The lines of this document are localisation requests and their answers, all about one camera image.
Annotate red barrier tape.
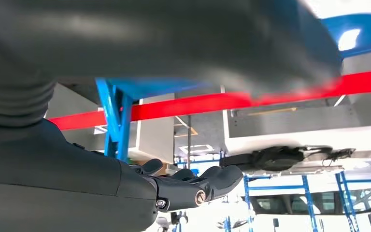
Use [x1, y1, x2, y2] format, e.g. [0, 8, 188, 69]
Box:
[49, 69, 371, 131]

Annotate blue metal shelf rack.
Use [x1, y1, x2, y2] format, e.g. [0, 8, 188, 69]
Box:
[243, 171, 371, 232]
[95, 13, 371, 162]

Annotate black bag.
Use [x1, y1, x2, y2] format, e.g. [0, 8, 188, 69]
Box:
[220, 145, 305, 172]

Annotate black device with cables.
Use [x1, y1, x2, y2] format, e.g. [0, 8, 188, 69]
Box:
[304, 145, 356, 167]

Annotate white table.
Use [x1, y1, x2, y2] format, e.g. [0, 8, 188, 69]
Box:
[220, 86, 371, 177]

